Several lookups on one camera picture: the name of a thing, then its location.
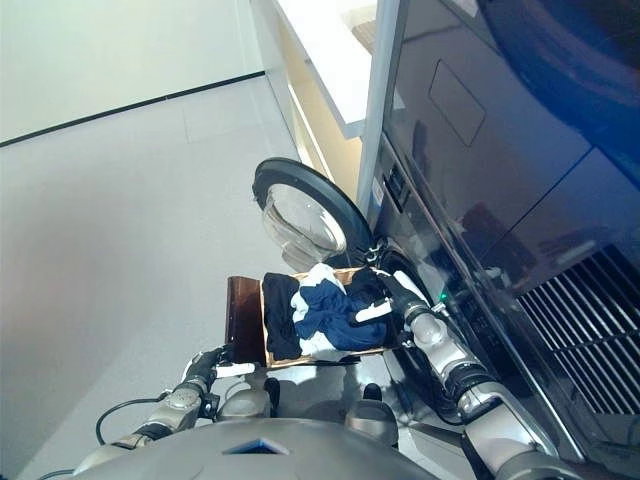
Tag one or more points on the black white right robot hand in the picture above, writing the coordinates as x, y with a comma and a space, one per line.
405, 300

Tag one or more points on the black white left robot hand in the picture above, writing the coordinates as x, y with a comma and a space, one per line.
202, 367

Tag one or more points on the dark blue garment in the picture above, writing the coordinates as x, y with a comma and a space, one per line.
330, 310

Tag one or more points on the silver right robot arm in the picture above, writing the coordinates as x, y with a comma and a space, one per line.
450, 360

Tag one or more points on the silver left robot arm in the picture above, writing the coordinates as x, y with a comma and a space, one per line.
175, 400

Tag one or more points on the round washing machine door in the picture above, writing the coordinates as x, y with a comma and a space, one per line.
300, 215

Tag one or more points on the grey front-load washing machine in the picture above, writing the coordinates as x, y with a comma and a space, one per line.
525, 150

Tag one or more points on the silver left robot leg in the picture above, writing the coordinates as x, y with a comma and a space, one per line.
245, 397

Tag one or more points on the silver robot leg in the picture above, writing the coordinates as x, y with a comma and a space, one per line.
370, 415
245, 397

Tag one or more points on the brown acrylic stool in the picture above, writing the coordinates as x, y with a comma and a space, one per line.
245, 315

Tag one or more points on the wicker laundry basket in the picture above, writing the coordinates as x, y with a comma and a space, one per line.
265, 320

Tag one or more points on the grey robot torso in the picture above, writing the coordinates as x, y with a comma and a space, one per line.
275, 460

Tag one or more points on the silver right robot leg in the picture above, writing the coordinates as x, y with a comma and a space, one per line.
370, 415

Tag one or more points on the white counter cabinet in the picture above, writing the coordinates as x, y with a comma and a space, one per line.
330, 60

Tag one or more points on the small woven storage basket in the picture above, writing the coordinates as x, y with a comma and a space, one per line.
364, 32

